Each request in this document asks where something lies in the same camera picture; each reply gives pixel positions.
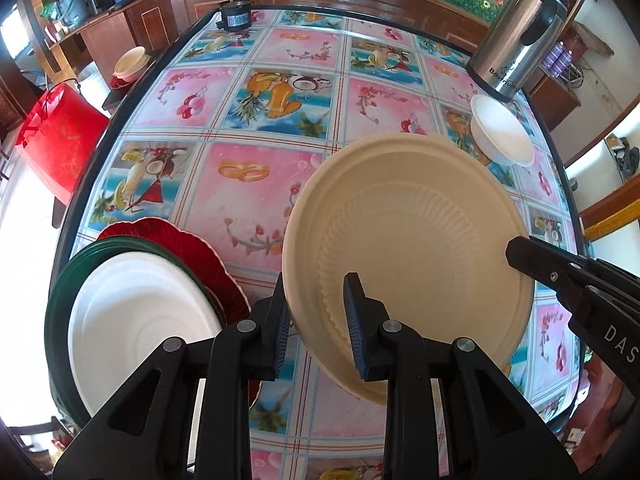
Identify small black electric motor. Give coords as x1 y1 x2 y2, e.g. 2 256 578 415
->
214 0 254 31

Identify white foam plate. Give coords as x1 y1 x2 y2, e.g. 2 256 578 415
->
67 251 226 419

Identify stainless steel thermos jug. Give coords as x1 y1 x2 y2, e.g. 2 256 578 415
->
466 0 571 104

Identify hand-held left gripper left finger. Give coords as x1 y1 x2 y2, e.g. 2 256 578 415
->
52 272 292 480

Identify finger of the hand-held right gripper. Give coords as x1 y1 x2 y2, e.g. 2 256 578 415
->
505 236 601 302

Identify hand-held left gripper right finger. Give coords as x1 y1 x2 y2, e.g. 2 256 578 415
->
342 272 576 480

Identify purple bottles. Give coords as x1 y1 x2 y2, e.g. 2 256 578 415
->
547 40 577 74

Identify red paper bag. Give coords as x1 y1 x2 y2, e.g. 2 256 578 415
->
15 82 110 206

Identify small cream bowl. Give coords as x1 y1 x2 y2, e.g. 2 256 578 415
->
113 46 151 81

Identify white foam bowl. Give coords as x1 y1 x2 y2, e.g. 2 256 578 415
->
470 94 535 167

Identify red scalloped plate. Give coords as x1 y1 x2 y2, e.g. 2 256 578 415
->
96 217 252 411

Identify grey kettle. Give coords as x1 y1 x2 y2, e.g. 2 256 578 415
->
56 0 89 29

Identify fruit print tablecloth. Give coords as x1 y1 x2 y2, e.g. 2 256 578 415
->
54 7 584 480

